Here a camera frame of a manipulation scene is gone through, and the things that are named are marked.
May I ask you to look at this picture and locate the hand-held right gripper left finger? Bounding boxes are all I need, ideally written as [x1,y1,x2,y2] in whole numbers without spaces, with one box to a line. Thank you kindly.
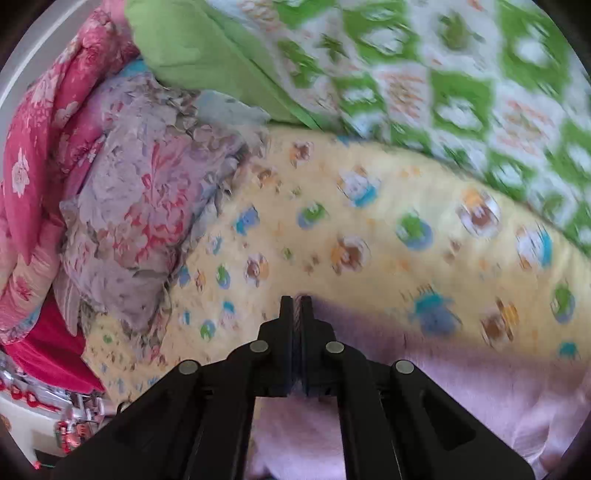
[51,295,302,480]

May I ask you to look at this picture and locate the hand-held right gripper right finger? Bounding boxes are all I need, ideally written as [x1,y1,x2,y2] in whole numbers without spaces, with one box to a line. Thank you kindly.
[301,295,536,480]

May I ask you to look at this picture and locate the purple knit sweater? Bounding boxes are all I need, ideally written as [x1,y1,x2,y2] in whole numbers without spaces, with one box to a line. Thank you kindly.
[249,298,575,480]

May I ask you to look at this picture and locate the yellow bear print bed sheet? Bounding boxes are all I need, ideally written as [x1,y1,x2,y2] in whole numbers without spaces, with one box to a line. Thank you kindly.
[83,124,591,402]

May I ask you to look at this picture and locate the purple floral quilt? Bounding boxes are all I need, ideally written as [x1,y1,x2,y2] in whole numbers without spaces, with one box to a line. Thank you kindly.
[53,71,271,347]

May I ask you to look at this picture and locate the red cloth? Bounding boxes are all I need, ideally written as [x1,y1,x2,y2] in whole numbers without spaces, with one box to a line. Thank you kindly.
[4,295,105,393]

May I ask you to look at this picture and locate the light blue cloth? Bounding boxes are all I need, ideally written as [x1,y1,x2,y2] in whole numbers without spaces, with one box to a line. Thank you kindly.
[196,90,271,127]

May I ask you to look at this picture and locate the green checkered pillow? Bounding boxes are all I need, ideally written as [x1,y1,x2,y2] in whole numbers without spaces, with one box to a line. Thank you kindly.
[124,0,591,259]

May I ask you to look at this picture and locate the pink floral quilt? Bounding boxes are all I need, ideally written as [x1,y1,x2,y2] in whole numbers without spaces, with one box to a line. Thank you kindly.
[0,0,139,344]

